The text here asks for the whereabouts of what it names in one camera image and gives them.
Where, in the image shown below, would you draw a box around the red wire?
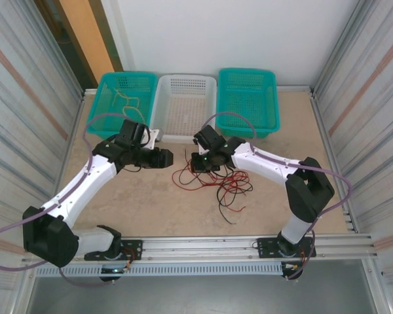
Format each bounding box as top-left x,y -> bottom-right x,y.
212,169 -> 253,197
178,163 -> 210,186
172,159 -> 214,191
221,188 -> 247,213

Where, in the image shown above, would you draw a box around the yellow wire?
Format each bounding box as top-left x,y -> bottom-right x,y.
112,87 -> 141,111
122,103 -> 149,127

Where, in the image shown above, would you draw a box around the white plastic basket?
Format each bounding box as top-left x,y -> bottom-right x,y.
149,74 -> 217,145

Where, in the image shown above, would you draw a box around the teal plastic basket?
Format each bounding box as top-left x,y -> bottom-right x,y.
215,67 -> 282,139
84,71 -> 160,141

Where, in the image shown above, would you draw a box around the orange wooden door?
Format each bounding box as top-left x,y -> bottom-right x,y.
34,0 -> 119,89

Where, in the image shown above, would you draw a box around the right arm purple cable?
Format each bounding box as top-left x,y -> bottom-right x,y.
202,111 -> 353,281

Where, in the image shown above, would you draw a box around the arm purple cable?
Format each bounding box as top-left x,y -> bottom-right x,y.
0,113 -> 150,287
202,111 -> 353,281

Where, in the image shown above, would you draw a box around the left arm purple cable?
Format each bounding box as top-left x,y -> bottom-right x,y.
0,113 -> 150,287

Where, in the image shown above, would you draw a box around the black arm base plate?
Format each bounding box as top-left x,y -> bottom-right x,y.
84,239 -> 143,262
257,237 -> 316,259

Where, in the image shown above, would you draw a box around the aluminium double mounting rail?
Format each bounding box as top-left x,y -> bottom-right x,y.
22,234 -> 379,262

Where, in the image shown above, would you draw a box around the red base power wires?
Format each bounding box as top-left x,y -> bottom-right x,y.
123,247 -> 142,273
283,249 -> 310,273

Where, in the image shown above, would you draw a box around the grey slotted cable duct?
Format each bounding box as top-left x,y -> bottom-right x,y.
35,261 -> 284,278

